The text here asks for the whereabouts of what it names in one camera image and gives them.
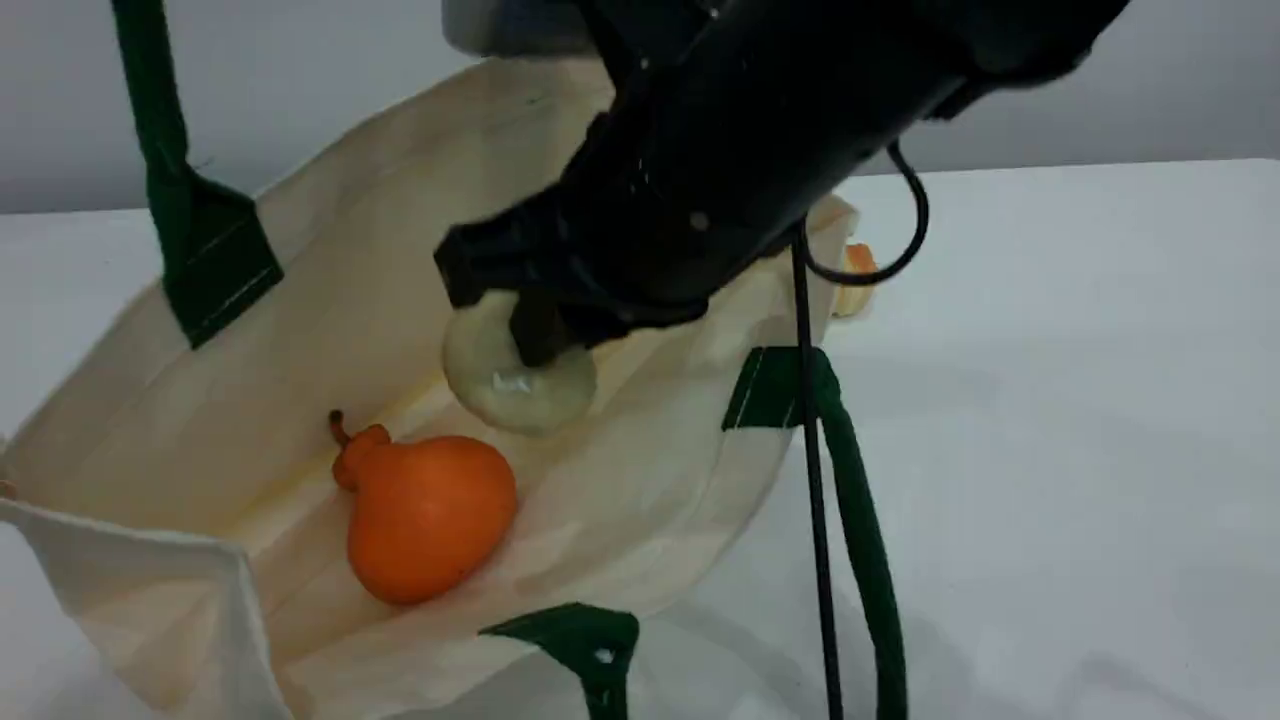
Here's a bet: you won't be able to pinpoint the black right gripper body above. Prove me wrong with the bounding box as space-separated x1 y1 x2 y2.
433 100 806 348

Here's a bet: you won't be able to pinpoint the cream canvas bag green handles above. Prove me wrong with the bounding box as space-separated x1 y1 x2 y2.
0 0 911 720

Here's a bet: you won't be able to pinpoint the straight black cable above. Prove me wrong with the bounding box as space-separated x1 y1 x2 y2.
790 222 846 720

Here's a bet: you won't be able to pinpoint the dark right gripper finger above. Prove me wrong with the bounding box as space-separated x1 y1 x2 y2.
508 290 573 368

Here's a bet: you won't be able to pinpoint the orange toy fruit with stem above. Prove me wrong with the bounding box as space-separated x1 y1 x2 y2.
327 409 520 607

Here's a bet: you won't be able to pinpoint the round beige egg yolk pastry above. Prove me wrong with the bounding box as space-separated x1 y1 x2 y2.
442 289 599 435

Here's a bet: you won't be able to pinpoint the looped thin black cable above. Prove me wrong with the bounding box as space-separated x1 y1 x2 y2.
797 140 931 288

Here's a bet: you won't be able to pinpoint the striped golden bread roll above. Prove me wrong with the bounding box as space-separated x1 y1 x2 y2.
830 243 880 320

